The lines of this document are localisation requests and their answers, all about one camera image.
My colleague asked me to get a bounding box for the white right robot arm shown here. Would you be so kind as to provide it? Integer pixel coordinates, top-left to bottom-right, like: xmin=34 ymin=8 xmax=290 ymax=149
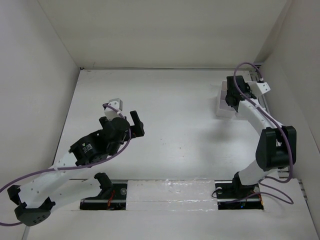
xmin=225 ymin=75 xmax=297 ymax=198

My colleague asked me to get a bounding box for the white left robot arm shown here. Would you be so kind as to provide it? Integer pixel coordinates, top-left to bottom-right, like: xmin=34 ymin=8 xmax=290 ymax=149
xmin=7 ymin=110 xmax=145 ymax=227

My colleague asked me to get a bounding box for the white divided organizer left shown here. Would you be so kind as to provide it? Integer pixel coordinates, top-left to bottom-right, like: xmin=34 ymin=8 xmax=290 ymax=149
xmin=215 ymin=80 xmax=236 ymax=118

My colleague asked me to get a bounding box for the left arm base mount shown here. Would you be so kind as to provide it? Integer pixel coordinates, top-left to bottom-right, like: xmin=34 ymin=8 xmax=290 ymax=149
xmin=79 ymin=172 xmax=128 ymax=211

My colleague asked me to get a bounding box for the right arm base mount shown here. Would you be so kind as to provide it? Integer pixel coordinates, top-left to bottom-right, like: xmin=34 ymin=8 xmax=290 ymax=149
xmin=211 ymin=180 xmax=264 ymax=211

